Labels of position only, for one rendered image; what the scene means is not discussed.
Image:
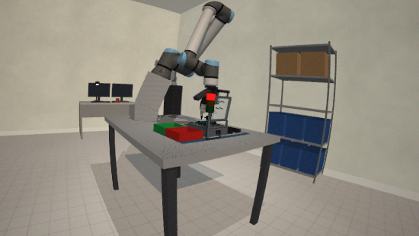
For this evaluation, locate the green bin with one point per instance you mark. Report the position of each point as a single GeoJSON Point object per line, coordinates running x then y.
{"type": "Point", "coordinates": [160, 127]}

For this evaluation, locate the red bin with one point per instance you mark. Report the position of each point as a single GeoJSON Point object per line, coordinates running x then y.
{"type": "Point", "coordinates": [182, 134]}

